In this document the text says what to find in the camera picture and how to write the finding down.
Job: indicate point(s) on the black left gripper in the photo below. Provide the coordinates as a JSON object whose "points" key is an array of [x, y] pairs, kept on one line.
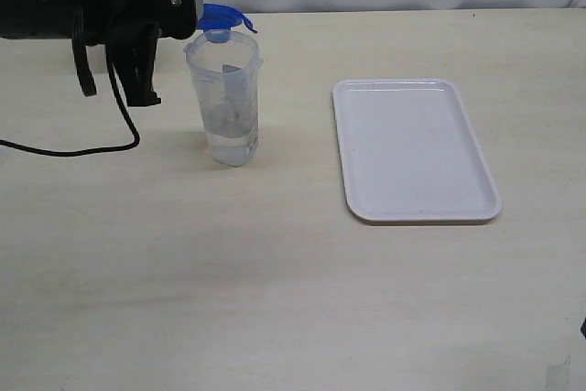
{"points": [[132, 43]]}

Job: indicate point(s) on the blue plastic lid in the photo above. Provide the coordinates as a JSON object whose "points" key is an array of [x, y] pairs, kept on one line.
{"points": [[218, 20]]}

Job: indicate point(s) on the clear tall plastic container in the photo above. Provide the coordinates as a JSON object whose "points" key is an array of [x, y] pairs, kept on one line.
{"points": [[224, 66]]}

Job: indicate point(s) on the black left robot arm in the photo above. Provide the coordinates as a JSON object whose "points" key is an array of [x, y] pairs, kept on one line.
{"points": [[51, 19]]}

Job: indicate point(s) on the white rectangular plastic tray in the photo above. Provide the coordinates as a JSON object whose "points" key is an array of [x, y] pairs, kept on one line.
{"points": [[409, 153]]}

